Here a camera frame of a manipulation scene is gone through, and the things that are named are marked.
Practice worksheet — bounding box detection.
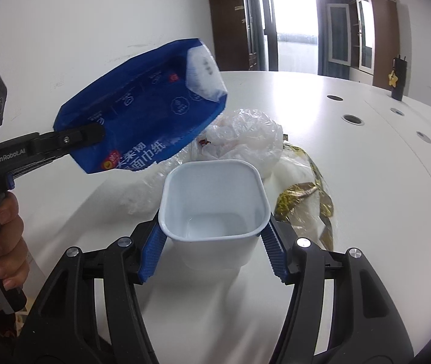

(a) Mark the glass balcony door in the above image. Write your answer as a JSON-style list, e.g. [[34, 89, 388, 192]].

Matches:
[[253, 0, 320, 72]]

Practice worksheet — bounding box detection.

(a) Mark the brown glass door cabinet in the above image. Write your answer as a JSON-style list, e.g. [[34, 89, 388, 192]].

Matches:
[[354, 0, 400, 88]]

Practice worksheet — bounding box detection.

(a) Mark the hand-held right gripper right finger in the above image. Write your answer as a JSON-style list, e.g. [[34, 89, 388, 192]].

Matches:
[[260, 216, 415, 364]]

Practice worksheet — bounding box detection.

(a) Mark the person's left hand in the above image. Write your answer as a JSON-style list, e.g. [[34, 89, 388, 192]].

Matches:
[[0, 193, 30, 296]]

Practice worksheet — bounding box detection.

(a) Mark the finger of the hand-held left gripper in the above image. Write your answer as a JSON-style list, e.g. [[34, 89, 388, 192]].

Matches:
[[29, 124, 106, 154], [11, 151, 75, 179]]

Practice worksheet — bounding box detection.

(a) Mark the brown wooden cabinet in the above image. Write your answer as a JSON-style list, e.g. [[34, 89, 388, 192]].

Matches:
[[208, 0, 261, 72]]

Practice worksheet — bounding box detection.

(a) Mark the white plastic bag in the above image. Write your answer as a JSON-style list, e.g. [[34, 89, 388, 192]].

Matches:
[[200, 108, 284, 179]]

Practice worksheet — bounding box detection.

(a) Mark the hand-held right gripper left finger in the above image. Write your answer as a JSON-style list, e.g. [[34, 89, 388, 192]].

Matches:
[[14, 220, 167, 364]]

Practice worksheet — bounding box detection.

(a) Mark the clear plastic wrap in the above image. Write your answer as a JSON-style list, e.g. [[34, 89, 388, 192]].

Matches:
[[119, 152, 186, 215]]

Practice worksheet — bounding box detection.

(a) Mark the gold clear wrapper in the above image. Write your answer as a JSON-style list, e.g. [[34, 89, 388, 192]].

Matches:
[[274, 144, 334, 251]]

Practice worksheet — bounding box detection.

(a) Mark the white framed window leaf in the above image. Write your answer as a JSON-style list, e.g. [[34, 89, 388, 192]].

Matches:
[[326, 3, 352, 65]]

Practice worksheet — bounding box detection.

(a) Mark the white square tub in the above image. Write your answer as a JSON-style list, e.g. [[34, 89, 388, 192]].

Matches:
[[158, 159, 271, 271]]

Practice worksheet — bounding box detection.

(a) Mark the black bottle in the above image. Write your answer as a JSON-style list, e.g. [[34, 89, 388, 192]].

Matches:
[[390, 55, 407, 102]]

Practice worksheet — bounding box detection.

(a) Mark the blue tissue packet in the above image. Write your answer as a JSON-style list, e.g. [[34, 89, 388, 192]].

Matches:
[[53, 38, 228, 175]]

